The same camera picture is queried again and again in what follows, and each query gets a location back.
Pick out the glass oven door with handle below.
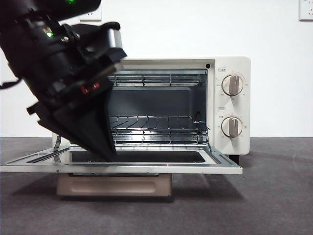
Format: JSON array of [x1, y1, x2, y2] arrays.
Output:
[[0, 144, 244, 197]]

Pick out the beige oven timer knob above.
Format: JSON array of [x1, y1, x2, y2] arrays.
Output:
[[221, 116, 244, 138]]

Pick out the cream Toshiba toaster oven body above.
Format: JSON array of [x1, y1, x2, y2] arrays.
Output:
[[51, 56, 252, 163]]

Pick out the beige oven temperature knob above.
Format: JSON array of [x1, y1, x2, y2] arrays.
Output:
[[221, 74, 246, 96]]

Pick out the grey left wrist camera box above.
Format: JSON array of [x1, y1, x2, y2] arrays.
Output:
[[104, 23, 123, 50]]

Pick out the white wall socket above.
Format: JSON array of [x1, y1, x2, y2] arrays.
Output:
[[298, 0, 313, 22], [80, 4, 102, 22]]

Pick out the metal wire oven rack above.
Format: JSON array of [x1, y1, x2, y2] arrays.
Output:
[[109, 116, 211, 132]]

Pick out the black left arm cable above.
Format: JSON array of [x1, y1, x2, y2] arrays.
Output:
[[0, 77, 23, 91]]

